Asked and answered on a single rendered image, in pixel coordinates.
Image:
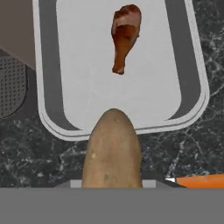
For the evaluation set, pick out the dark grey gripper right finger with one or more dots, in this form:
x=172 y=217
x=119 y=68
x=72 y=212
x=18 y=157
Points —
x=148 y=183

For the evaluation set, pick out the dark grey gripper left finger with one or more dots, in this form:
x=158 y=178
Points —
x=75 y=183

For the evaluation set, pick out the brown sweet potato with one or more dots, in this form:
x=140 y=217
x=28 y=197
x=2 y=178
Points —
x=112 y=151

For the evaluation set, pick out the grey and white tupperware container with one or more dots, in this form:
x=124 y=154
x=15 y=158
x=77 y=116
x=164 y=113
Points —
x=87 y=73

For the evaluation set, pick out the brown chicken drumstick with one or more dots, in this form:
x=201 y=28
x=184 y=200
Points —
x=124 y=38

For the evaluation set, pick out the orange flat object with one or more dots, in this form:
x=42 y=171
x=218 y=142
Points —
x=201 y=180

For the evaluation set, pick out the dark grey perforated round disc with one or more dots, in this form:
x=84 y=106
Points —
x=11 y=87

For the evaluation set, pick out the grey-brown flat panel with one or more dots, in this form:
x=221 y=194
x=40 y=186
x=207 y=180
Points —
x=16 y=26

